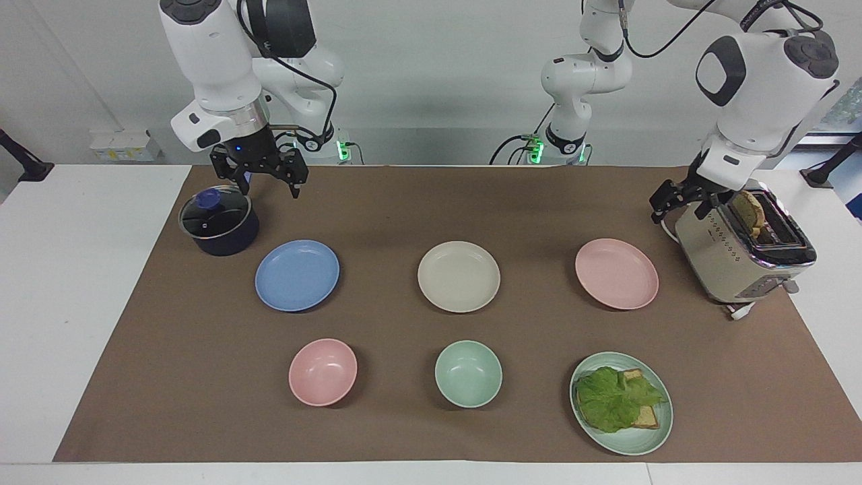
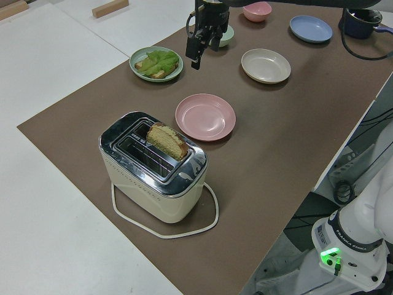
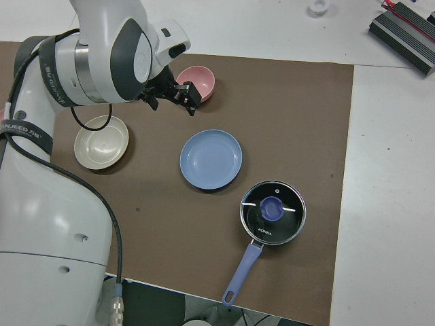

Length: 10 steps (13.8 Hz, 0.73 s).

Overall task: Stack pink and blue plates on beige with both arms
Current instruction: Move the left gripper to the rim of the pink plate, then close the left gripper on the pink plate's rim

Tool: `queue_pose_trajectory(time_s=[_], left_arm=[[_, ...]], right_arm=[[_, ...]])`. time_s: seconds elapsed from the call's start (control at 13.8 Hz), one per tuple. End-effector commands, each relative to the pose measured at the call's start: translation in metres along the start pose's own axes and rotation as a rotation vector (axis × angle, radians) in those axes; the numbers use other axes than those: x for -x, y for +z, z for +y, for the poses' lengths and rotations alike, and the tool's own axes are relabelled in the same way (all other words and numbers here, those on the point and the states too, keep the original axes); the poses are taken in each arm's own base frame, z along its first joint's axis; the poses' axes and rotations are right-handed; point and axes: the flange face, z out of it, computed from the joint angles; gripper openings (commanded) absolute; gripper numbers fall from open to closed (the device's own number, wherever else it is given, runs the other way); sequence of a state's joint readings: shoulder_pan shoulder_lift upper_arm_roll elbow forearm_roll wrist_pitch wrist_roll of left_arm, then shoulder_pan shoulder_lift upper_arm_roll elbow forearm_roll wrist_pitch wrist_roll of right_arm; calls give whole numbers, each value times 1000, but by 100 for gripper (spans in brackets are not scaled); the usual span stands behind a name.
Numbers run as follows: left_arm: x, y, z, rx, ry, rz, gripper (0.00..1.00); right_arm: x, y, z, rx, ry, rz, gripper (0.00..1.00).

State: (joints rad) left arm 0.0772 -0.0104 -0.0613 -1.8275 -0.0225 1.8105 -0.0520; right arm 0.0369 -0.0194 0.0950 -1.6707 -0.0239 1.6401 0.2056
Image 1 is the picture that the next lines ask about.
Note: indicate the green lettuce leaf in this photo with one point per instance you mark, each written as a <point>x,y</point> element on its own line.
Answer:
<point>609,401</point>

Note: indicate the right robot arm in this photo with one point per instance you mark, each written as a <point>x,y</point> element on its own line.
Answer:
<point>215,60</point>

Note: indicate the green bowl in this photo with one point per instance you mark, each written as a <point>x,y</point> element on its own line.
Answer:
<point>468,374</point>

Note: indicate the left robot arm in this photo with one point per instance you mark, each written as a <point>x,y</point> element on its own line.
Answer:
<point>768,81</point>

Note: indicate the bread slice in toaster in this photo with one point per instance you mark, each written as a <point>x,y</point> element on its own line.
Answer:
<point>747,210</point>

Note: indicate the silver toaster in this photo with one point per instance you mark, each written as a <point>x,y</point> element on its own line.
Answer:
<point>727,259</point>

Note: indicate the blue plate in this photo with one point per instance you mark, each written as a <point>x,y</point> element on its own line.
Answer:
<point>297,275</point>

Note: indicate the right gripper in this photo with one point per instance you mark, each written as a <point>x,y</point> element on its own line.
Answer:
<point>254,153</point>

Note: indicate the green plate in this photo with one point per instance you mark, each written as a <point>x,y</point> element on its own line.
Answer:
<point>630,441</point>

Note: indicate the glass lid with blue knob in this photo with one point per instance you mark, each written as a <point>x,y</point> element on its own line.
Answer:
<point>215,214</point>

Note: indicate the white box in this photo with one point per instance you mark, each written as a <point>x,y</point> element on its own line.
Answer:
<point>124,147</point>

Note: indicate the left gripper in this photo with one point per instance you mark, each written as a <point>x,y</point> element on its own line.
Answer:
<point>699,178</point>

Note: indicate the pink bowl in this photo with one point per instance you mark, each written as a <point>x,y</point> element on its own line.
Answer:
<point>322,372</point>

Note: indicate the beige plate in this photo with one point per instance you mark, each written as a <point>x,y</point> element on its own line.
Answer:
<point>458,277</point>

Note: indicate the dark blue pot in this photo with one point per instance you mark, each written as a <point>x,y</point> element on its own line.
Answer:
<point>232,244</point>

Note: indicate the black stand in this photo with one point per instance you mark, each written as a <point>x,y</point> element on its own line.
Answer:
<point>27,165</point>
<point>825,172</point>

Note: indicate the pink plate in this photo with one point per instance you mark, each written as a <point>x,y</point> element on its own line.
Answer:
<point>617,274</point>

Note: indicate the toast slice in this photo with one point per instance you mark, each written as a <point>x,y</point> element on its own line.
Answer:
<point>646,417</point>
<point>634,376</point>

